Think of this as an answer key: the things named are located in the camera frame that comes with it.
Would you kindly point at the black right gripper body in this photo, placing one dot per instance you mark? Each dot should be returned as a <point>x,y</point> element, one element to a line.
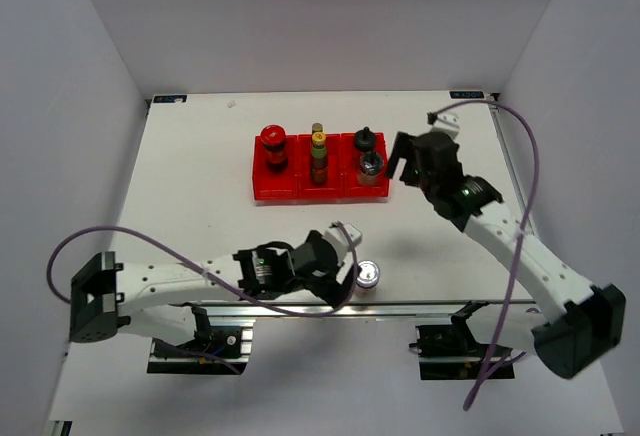
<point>422,179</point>

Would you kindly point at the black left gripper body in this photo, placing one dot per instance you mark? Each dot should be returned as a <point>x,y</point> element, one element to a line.
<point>326,286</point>

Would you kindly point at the black lid spice jar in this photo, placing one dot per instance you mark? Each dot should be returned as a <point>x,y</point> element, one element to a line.
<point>365,140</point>

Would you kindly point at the yellow cap sauce bottle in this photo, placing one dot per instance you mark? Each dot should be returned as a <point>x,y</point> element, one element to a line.
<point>318,158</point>

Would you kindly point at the small yellow label bottle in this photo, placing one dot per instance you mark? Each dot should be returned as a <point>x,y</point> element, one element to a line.
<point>317,127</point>

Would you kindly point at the silver lid glass jar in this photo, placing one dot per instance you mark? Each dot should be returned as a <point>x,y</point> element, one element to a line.
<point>368,278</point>

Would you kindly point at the red lid sauce jar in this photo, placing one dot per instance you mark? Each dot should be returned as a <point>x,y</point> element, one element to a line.
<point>273,139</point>

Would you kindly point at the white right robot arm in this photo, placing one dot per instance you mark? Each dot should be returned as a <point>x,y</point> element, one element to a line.
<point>576,322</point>

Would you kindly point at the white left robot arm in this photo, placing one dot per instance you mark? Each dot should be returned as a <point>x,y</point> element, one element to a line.
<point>160,301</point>

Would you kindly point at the right blue corner label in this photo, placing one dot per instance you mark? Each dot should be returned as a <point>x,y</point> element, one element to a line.
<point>466,94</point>

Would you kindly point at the blue corner label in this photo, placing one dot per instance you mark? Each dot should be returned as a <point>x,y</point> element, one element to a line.
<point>169,99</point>
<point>466,94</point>

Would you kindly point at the right red plastic bin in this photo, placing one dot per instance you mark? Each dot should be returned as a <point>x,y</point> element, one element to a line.
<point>349,163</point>

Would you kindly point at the red plastic bin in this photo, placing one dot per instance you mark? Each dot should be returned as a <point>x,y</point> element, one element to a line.
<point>269,185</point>
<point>349,163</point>
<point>333,186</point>

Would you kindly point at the left red plastic bin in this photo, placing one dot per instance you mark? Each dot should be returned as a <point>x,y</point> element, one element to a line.
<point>269,185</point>

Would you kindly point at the middle red plastic bin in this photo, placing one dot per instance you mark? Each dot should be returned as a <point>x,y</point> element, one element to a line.
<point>333,186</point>

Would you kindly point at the left blue corner label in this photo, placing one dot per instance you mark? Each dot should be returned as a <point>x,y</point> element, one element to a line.
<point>169,99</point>

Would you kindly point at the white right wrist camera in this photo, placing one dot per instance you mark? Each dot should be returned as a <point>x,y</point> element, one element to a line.
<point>443,123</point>

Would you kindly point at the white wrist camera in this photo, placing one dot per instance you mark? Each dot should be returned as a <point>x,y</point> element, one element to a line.
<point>443,123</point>
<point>343,237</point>

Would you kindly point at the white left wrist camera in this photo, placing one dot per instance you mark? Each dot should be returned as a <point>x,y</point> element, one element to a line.
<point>343,237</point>

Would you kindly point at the aluminium table front rail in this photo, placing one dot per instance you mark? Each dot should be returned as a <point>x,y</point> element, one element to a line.
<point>404,311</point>

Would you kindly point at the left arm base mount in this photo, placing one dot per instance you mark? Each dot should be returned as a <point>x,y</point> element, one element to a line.
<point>219,348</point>

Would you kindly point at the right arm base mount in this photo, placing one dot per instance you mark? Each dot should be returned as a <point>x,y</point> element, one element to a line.
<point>445,350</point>

